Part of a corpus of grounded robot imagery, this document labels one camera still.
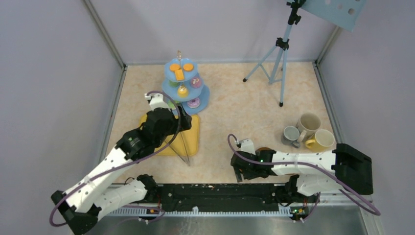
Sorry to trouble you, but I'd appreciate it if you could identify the yellow serving tray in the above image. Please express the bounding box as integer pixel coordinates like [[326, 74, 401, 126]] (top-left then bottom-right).
[[158, 115, 200, 156]]

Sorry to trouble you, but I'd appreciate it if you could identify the green glazed donut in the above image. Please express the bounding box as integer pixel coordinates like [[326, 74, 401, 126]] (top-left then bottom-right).
[[168, 101, 176, 110]]

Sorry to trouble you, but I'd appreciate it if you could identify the purple donut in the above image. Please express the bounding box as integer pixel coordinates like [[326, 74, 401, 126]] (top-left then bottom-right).
[[187, 97, 201, 109]]

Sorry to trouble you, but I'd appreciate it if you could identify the yellow cupcake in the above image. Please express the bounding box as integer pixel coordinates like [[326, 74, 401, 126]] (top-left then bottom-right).
[[177, 85, 189, 98]]

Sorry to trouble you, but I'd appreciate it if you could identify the green cupcake with topping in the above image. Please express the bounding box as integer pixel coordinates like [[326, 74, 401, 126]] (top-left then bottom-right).
[[168, 81, 181, 88]]

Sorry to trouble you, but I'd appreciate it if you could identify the grey mug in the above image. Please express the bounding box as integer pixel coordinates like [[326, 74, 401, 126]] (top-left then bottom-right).
[[281, 126, 300, 148]]

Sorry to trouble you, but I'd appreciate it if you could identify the cream cup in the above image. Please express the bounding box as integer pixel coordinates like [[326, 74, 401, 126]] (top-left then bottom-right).
[[295, 113, 321, 142], [305, 129, 335, 152]]

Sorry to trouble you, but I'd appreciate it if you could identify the cream cup front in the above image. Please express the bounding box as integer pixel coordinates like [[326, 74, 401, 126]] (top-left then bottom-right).
[[305, 129, 335, 152]]

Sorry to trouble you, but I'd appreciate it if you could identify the dark brown wooden saucer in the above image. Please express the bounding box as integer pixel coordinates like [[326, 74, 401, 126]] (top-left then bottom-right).
[[257, 147, 272, 152]]

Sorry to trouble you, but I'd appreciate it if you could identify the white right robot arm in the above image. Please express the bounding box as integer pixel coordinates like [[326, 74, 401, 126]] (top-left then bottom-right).
[[231, 140, 373, 202]]

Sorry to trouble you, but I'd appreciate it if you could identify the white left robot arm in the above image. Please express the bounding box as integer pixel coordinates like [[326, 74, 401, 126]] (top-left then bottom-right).
[[51, 106, 192, 235]]

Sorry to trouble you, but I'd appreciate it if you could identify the blue three-tier cake stand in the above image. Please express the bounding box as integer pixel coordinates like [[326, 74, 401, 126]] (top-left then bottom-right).
[[162, 50, 210, 115]]

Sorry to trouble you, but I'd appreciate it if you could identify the light blue tripod stand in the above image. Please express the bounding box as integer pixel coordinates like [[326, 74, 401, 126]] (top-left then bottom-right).
[[243, 0, 306, 107]]

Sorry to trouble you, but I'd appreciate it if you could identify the light blue perforated panel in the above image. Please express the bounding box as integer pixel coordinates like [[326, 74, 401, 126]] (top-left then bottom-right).
[[301, 0, 367, 32]]

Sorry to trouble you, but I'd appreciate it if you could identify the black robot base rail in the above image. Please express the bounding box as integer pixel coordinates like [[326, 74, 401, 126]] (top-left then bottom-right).
[[126, 183, 319, 207]]

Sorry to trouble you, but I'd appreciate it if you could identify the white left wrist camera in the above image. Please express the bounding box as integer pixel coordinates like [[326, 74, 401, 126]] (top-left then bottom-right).
[[144, 92, 170, 111]]

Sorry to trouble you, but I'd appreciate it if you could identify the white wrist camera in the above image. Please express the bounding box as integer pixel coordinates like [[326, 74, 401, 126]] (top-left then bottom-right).
[[235, 139, 255, 155], [144, 92, 170, 111]]

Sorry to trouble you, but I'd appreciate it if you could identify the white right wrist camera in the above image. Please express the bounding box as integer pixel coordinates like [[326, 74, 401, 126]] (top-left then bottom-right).
[[235, 139, 255, 155]]

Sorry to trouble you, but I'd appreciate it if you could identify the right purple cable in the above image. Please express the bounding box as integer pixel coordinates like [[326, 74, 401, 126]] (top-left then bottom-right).
[[227, 133, 382, 223]]

